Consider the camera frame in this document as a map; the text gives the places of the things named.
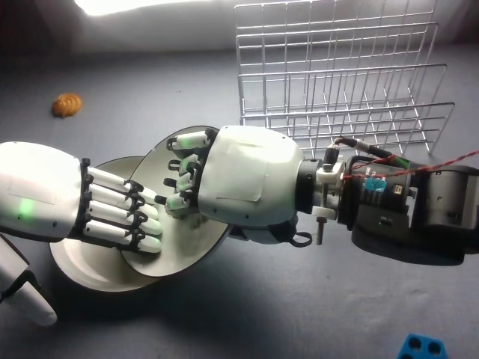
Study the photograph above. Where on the blue pentagon block with holes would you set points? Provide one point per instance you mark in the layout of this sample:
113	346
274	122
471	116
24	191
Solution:
424	340

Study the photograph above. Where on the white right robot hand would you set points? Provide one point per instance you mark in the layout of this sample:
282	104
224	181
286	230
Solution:
250	179

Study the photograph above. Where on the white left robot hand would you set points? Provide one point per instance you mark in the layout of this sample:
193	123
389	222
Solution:
37	187

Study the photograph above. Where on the orange swirl cookie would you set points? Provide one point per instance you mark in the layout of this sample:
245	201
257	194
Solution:
67	105

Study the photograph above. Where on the white plate dark rim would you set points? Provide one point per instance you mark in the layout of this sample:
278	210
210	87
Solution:
179	247
93	269

